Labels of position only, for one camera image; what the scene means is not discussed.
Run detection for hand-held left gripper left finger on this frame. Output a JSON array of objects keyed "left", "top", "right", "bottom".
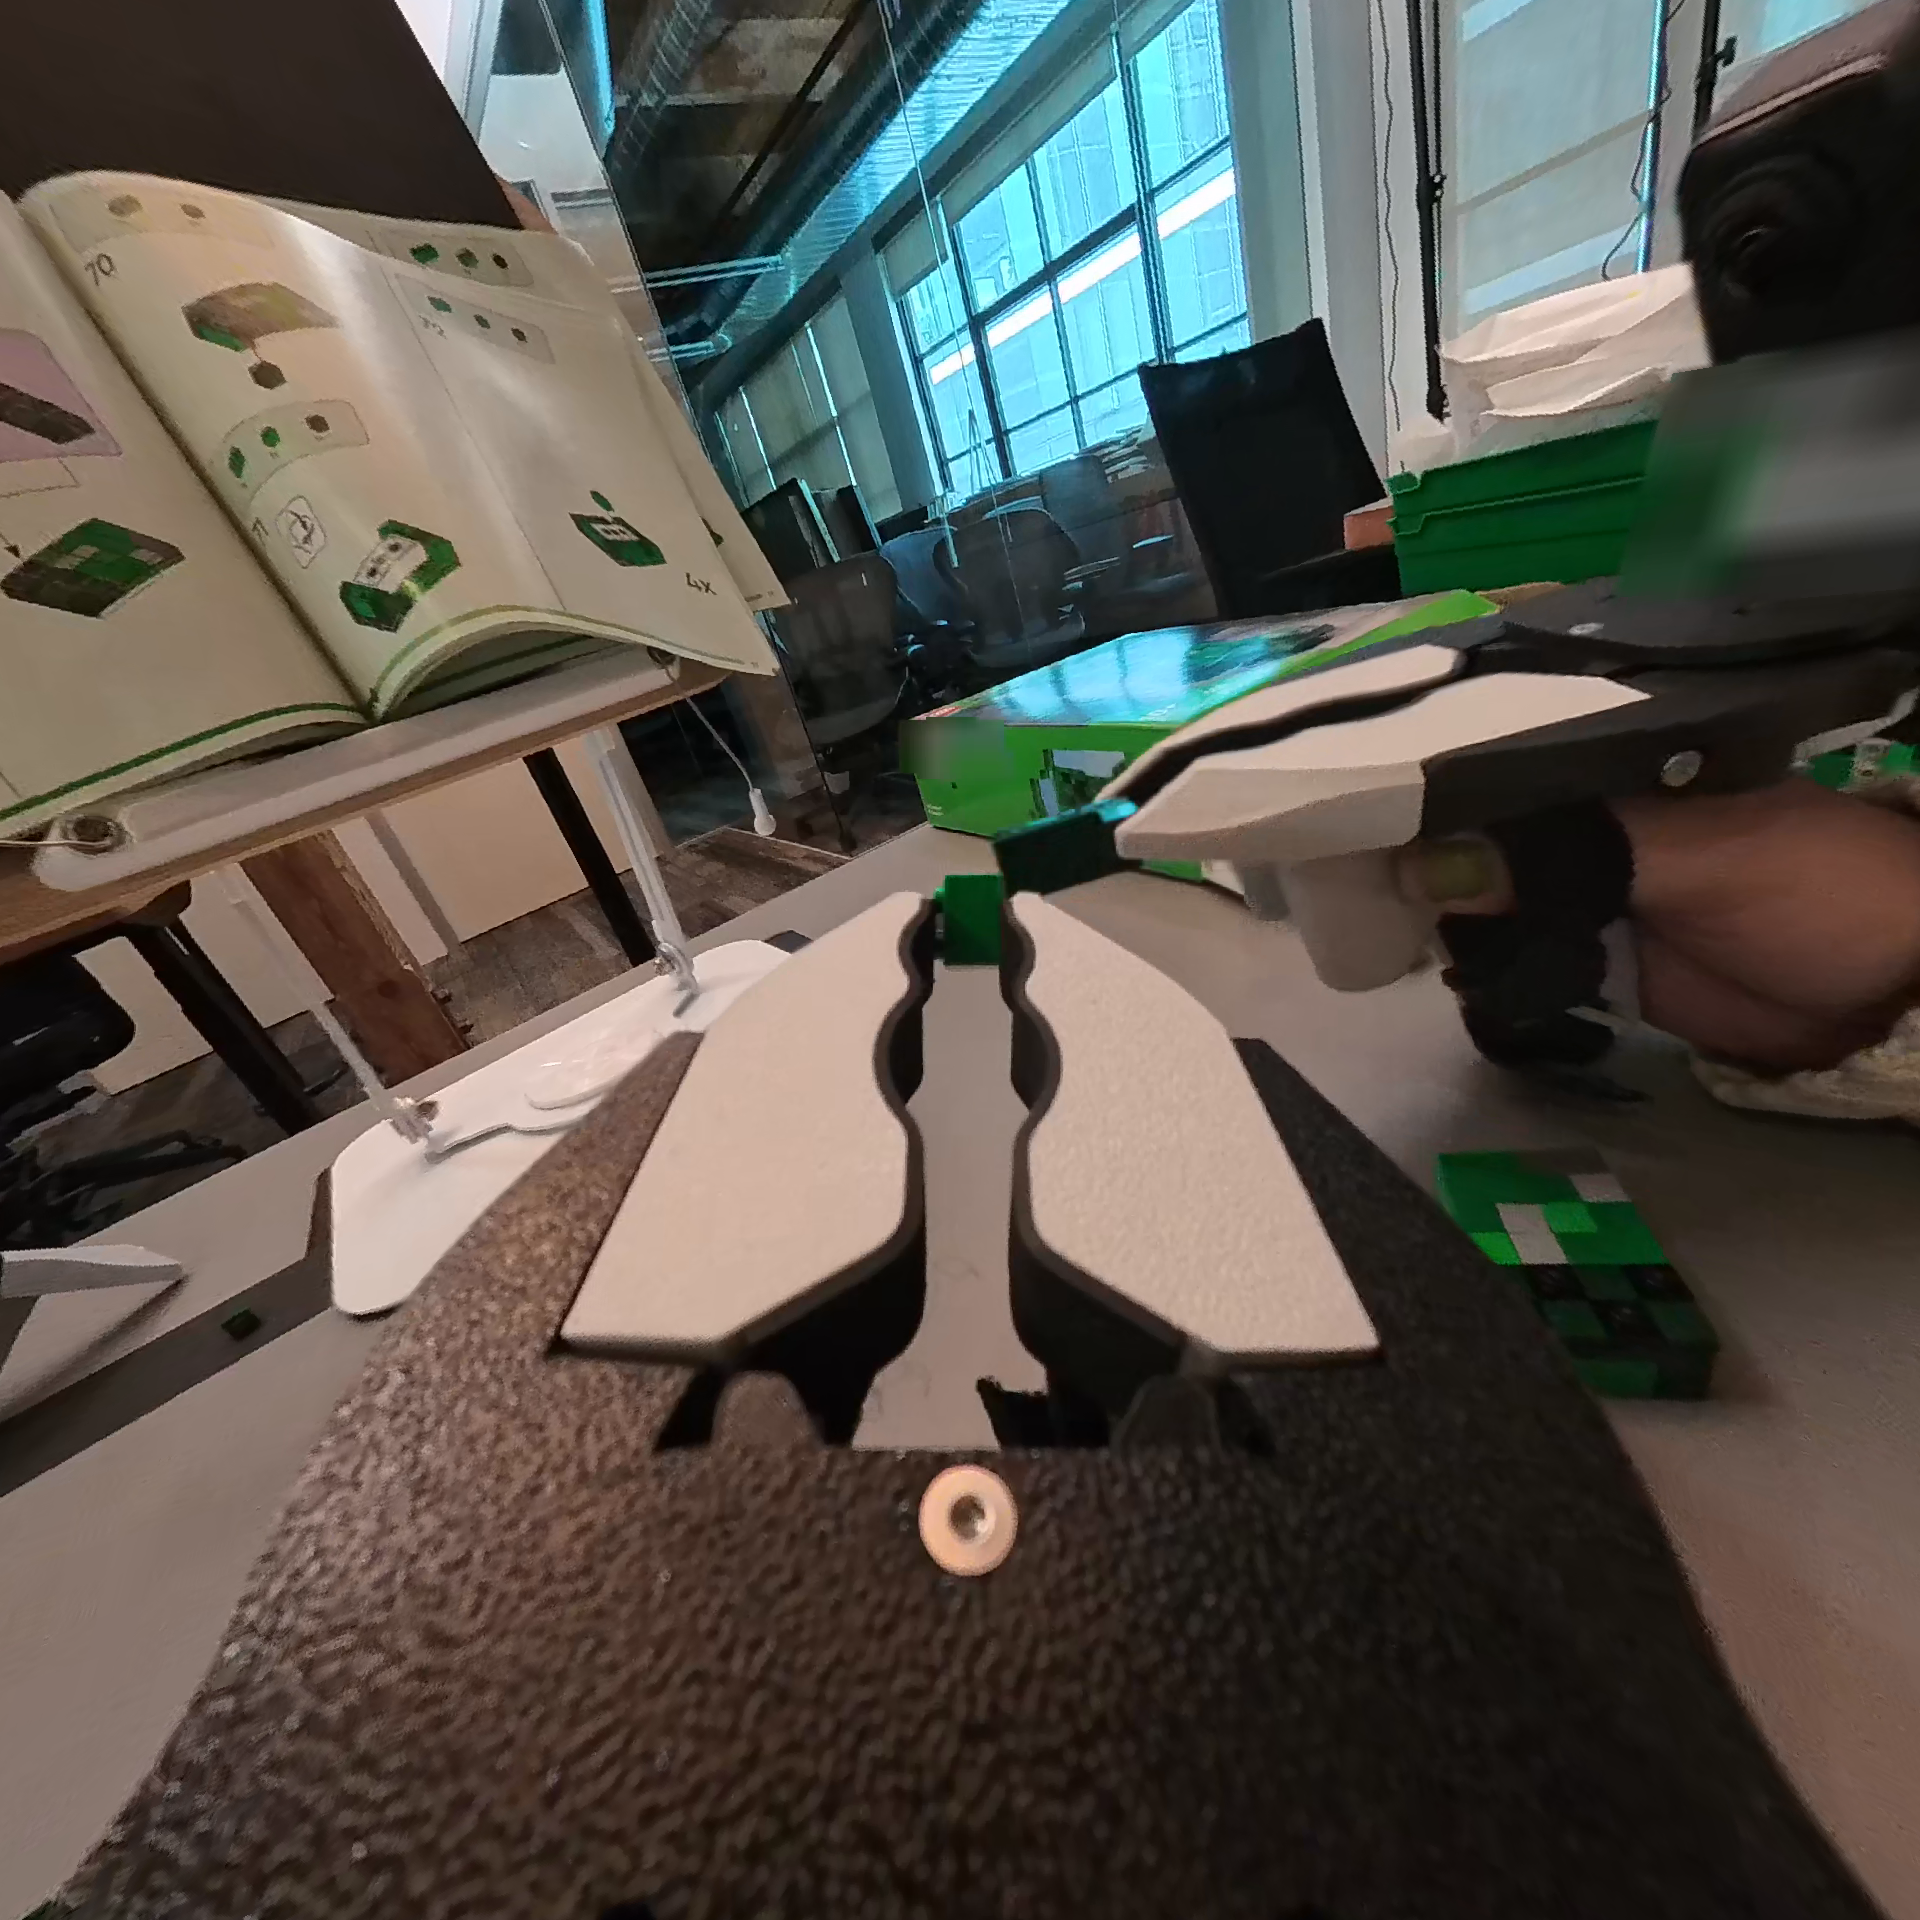
[{"left": 555, "top": 891, "right": 932, "bottom": 1450}]

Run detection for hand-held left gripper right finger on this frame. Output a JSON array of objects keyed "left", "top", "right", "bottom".
[{"left": 1007, "top": 891, "right": 1382, "bottom": 1449}]

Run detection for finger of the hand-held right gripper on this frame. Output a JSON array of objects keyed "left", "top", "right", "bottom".
[
  {"left": 1115, "top": 669, "right": 1656, "bottom": 874},
  {"left": 1100, "top": 645, "right": 1469, "bottom": 814}
]

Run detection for dark green lego assembly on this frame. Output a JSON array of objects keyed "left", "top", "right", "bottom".
[{"left": 992, "top": 798, "right": 1143, "bottom": 902}]

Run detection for bright green lego piece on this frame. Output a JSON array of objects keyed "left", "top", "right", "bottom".
[{"left": 928, "top": 869, "right": 1007, "bottom": 975}]

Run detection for green white tiled lego block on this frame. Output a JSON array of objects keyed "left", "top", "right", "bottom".
[{"left": 1432, "top": 1147, "right": 1721, "bottom": 1403}]

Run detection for person's right hand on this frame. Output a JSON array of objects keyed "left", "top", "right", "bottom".
[{"left": 1394, "top": 777, "right": 1920, "bottom": 1073}]

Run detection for green printed box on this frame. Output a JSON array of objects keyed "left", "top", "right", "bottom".
[{"left": 901, "top": 586, "right": 1504, "bottom": 846}]

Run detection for black office chair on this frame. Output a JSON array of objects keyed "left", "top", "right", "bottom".
[{"left": 1136, "top": 322, "right": 1399, "bottom": 618}]

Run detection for grey mesh office chair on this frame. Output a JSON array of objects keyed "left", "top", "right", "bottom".
[{"left": 876, "top": 504, "right": 1107, "bottom": 674}]

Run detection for stack of green trays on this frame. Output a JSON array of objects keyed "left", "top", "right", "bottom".
[{"left": 1386, "top": 418, "right": 1663, "bottom": 595}]

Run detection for white paper bags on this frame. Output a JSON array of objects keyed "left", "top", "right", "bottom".
[{"left": 1438, "top": 266, "right": 1710, "bottom": 427}]

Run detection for large paned window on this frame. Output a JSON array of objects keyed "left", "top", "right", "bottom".
[{"left": 890, "top": 0, "right": 1257, "bottom": 488}]

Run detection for brown office desk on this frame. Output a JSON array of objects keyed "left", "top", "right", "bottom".
[{"left": 0, "top": 674, "right": 743, "bottom": 1146}]

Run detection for open instruction booklet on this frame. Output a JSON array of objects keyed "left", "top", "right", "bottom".
[{"left": 0, "top": 169, "right": 787, "bottom": 844}]

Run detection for black panel on stand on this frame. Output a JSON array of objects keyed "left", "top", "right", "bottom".
[{"left": 0, "top": 0, "right": 529, "bottom": 238}]

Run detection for white hanging cable plug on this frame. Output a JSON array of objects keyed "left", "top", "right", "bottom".
[{"left": 683, "top": 698, "right": 779, "bottom": 836}]

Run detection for wooden support post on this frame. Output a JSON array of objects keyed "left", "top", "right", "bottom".
[{"left": 247, "top": 834, "right": 475, "bottom": 1088}]

